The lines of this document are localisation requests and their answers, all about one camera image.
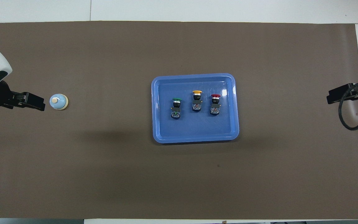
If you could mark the red mushroom push button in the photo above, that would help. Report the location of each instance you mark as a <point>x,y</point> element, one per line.
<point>215,109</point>

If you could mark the yellow mushroom push button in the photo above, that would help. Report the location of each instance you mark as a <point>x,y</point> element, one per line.
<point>197,105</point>

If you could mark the green mushroom push button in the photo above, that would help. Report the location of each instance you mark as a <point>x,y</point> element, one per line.
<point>176,113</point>

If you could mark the light blue service bell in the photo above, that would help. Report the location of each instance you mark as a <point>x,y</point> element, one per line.
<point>59,102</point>

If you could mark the blue plastic tray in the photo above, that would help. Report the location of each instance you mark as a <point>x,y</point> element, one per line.
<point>194,130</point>

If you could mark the brown paper table mat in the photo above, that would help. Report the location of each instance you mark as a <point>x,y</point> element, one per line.
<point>104,174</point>

